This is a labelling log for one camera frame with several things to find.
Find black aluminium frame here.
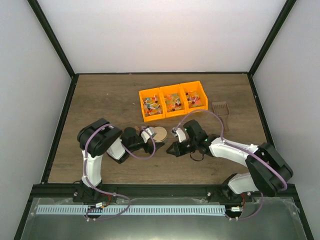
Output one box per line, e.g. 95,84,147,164
13,0,315,240

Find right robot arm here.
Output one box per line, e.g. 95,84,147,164
166,119,294,202

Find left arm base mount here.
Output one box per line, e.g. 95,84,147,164
72,185,117,204

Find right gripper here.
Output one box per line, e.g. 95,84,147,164
167,138,198,157

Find brown plastic scoop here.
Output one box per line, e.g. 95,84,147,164
211,101,230,132

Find clear plastic jar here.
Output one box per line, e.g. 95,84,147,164
154,139,168,144

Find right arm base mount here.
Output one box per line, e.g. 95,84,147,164
205,184,249,204

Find gold jar lid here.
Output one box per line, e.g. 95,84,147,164
153,126,168,141

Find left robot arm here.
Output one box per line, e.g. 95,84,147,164
77,118,165,202

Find orange bin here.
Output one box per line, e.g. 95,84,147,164
138,87,166,122
180,80,209,113
159,84,187,118

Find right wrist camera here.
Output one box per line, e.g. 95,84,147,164
171,127,187,143

